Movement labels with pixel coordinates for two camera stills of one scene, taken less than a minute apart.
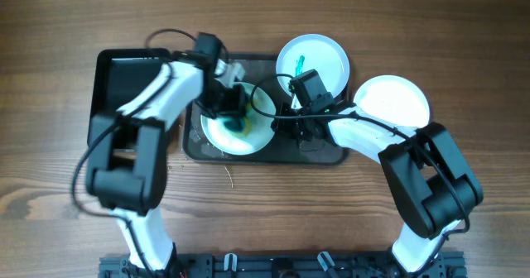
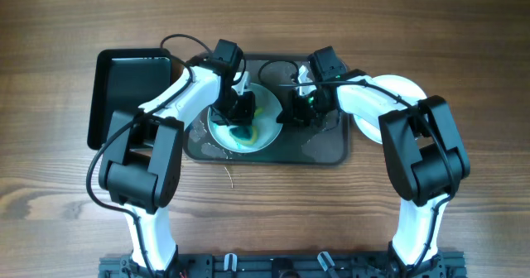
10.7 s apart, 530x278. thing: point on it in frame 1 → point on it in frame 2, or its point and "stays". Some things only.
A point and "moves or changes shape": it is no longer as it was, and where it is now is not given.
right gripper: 281,125 → 296,113
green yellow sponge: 241,127 moves or changes shape
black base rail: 340,265 stays
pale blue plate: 314,51 → 258,136
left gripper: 231,106 stays
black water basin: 118,75 stays
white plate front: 242,133 → 396,87
